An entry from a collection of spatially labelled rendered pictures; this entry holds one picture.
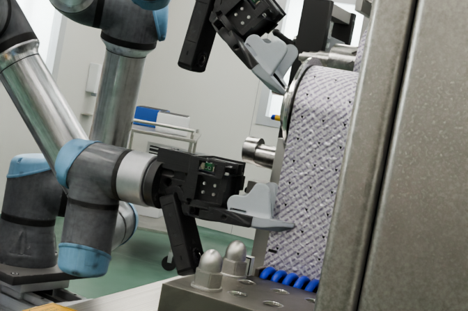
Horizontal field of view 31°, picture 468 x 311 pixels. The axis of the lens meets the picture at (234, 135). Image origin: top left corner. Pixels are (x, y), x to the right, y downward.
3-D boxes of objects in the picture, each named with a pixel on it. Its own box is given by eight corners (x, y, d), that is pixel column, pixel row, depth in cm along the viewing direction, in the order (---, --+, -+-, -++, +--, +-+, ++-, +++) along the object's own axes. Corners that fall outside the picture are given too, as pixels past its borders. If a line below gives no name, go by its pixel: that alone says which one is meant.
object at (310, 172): (262, 273, 114) (288, 137, 113) (438, 322, 104) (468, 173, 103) (261, 274, 113) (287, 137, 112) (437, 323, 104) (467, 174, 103)
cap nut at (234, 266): (225, 269, 110) (231, 235, 110) (251, 277, 109) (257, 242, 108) (212, 273, 107) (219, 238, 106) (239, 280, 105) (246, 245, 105)
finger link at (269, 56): (302, 67, 114) (263, 17, 117) (269, 97, 115) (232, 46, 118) (310, 71, 116) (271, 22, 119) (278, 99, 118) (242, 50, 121)
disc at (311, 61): (308, 167, 124) (330, 69, 125) (310, 168, 124) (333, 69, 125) (273, 156, 111) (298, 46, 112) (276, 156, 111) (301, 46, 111)
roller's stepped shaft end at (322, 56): (301, 67, 146) (304, 49, 146) (333, 72, 144) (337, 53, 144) (294, 65, 144) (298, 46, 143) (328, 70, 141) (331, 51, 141)
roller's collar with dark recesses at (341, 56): (335, 82, 146) (342, 45, 145) (368, 88, 143) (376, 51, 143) (323, 79, 140) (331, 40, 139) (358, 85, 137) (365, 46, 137)
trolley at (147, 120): (108, 234, 651) (131, 103, 646) (182, 248, 652) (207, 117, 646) (87, 258, 560) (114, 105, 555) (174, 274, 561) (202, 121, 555)
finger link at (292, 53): (313, 72, 118) (273, 22, 120) (282, 100, 119) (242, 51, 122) (320, 73, 121) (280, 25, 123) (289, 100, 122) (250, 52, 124)
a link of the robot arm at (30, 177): (2, 205, 189) (12, 145, 188) (63, 214, 191) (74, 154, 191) (-2, 215, 177) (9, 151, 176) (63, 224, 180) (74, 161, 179)
